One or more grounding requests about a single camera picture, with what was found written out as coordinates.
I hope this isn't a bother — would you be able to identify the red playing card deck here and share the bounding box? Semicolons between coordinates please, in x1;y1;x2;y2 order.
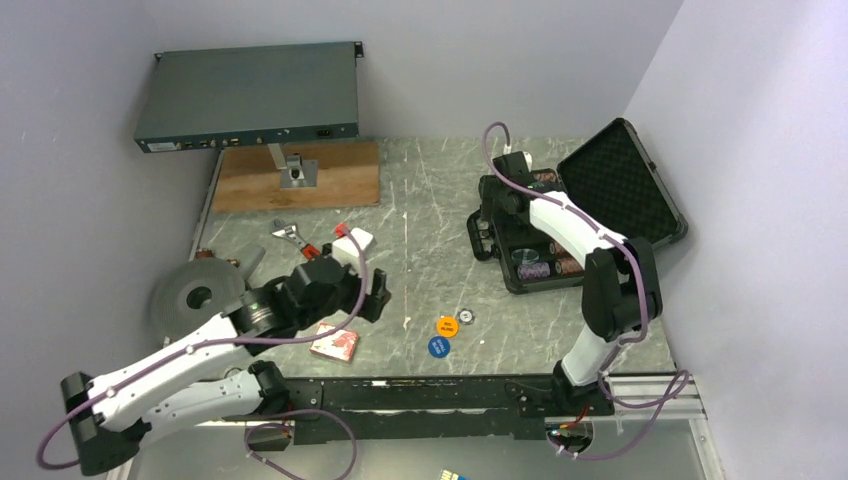
309;329;360;363

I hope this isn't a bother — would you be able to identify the orange big blind button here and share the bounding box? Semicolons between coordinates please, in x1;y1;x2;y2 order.
436;316;460;338

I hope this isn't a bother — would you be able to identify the blue small blind button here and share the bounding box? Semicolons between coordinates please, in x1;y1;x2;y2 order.
427;336;451;359

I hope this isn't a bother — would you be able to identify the blue poker chip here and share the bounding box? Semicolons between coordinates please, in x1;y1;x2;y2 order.
456;308;475;325

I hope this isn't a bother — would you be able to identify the purple chip stack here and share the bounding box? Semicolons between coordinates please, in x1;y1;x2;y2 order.
516;262;551;281

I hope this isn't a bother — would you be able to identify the orange chip stack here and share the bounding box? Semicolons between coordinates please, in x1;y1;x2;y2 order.
554;257;583;276

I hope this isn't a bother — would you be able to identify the black poker case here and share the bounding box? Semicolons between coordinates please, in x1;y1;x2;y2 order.
466;118;688;294

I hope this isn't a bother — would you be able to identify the clear dealer button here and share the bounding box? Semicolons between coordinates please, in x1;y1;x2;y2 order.
511;248;540;265

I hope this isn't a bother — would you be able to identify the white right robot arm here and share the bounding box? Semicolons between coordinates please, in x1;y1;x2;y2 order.
484;152;663;415

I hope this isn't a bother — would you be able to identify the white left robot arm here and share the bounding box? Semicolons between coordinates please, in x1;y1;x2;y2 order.
61;255;391;476

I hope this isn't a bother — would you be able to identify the grey cylinder part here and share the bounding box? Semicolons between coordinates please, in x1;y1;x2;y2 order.
236;243;266;279

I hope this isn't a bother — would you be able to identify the wooden board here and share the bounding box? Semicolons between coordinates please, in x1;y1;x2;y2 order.
212;141;380;213

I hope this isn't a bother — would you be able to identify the grey filament spool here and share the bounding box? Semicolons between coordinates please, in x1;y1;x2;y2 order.
149;258;247;342

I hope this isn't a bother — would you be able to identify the grey rack server unit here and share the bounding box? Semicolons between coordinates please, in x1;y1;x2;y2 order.
133;41;365;153

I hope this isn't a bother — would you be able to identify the red handled adjustable wrench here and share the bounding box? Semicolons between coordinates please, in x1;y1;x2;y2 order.
270;219;321;260

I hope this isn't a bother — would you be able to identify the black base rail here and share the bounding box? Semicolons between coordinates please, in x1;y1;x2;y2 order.
238;374;614;445

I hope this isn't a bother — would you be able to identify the metal stand bracket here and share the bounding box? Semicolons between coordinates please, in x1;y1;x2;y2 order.
267;143;319;189

